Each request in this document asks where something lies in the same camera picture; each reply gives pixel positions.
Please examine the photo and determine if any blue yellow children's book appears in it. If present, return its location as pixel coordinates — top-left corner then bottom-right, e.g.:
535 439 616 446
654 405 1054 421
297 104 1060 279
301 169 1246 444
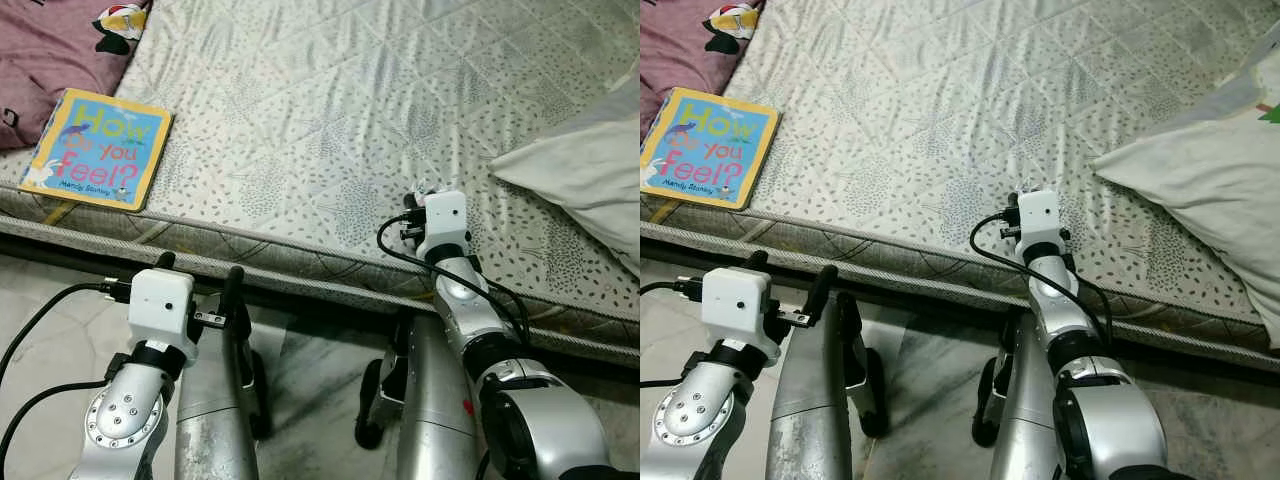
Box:
18 88 173 213
640 86 781 211

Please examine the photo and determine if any white pillow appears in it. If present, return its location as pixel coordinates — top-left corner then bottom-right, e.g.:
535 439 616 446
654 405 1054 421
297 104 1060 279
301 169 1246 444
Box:
490 75 641 276
1090 22 1280 349

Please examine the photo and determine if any white grey patterned mattress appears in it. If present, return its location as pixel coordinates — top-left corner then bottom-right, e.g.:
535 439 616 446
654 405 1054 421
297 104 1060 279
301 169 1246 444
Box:
0 0 641 346
640 0 1280 351

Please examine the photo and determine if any silver right robot leg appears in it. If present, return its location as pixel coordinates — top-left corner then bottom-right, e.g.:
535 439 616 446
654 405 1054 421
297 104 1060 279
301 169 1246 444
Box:
972 310 1061 480
357 315 479 480

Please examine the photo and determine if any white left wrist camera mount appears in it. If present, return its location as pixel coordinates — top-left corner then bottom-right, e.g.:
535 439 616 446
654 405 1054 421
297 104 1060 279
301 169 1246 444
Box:
127 268 197 353
700 266 771 351

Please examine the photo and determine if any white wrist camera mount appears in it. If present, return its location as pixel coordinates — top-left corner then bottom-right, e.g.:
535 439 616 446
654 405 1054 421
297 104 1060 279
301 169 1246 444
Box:
413 190 471 263
127 268 197 353
1015 188 1064 259
700 266 771 351

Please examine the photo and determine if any dark bed frame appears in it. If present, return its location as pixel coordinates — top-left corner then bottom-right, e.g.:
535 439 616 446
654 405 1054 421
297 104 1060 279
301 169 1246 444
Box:
0 232 641 386
640 222 1280 376

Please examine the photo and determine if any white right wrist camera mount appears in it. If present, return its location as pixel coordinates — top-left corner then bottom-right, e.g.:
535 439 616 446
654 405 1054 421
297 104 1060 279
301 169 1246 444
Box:
413 190 471 263
1015 188 1064 259

